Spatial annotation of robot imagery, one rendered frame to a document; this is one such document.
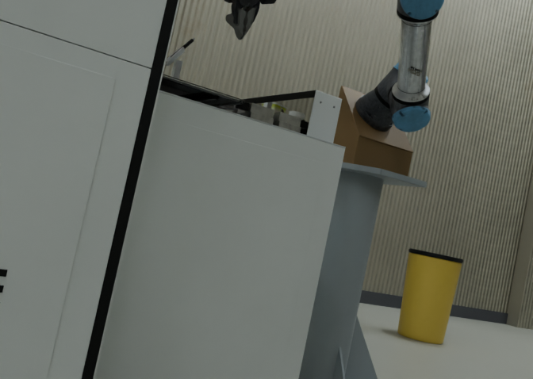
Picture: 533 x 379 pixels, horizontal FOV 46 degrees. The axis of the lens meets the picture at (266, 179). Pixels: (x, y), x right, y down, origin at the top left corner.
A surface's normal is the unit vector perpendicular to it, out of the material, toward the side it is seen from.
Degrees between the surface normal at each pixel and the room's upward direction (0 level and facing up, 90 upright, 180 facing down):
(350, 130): 90
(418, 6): 131
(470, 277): 90
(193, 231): 90
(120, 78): 90
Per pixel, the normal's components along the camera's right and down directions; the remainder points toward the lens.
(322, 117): 0.51, 0.05
